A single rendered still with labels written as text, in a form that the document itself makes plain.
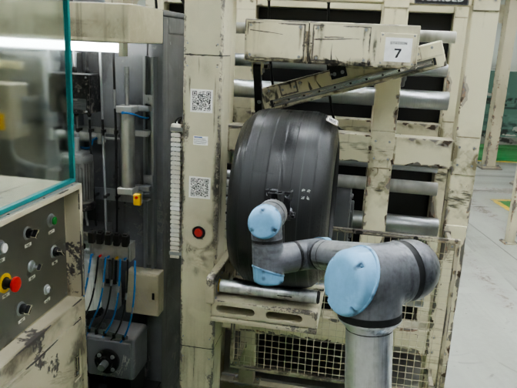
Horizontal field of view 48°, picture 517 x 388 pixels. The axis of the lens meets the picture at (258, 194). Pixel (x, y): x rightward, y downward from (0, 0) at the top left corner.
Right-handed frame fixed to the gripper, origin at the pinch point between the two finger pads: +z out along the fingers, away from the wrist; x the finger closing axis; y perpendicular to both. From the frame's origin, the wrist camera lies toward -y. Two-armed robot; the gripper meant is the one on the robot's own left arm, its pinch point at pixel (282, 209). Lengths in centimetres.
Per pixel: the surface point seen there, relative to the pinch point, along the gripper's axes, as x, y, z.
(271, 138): 6.3, 19.9, 10.0
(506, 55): -215, 136, 745
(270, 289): 4.6, -30.3, 19.2
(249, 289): 11.5, -31.1, 18.9
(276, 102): 13, 32, 59
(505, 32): -208, 168, 740
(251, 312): 10.9, -39.9, 21.5
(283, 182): 0.9, 7.7, 2.8
